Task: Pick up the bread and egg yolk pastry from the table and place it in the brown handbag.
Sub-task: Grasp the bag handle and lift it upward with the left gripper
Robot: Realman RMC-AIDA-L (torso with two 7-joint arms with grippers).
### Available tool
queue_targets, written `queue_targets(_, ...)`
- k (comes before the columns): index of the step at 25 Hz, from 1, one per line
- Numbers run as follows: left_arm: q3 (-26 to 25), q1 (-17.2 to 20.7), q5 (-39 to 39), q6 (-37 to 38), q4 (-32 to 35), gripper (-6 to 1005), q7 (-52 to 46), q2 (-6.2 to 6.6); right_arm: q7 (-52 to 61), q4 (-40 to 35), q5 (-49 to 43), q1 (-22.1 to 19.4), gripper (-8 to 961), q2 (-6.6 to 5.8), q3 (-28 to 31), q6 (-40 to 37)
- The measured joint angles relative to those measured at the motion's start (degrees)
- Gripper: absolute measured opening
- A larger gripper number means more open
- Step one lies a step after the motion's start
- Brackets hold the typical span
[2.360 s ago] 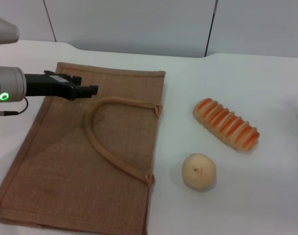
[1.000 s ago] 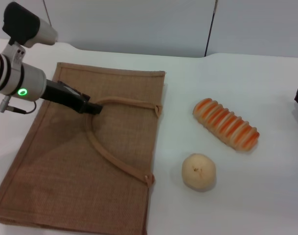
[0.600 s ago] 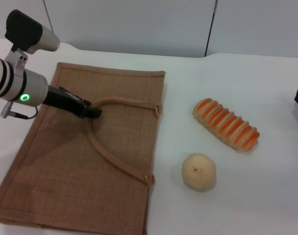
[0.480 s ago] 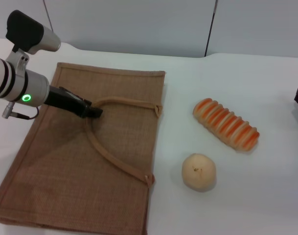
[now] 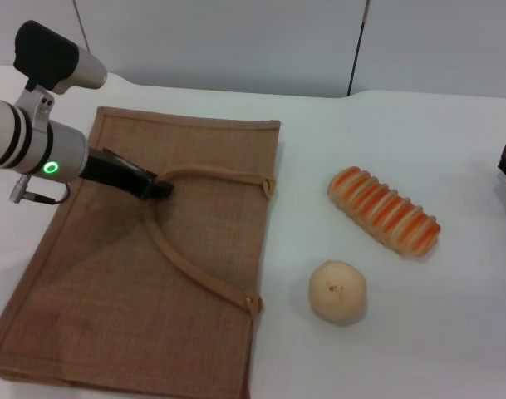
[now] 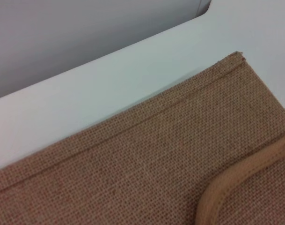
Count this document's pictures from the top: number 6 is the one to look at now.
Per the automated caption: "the brown jute tote bag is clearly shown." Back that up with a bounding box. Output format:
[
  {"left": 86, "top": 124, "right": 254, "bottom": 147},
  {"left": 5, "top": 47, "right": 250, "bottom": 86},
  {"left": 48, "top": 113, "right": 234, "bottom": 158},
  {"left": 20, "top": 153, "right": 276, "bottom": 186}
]
[{"left": 0, "top": 51, "right": 285, "bottom": 225}]

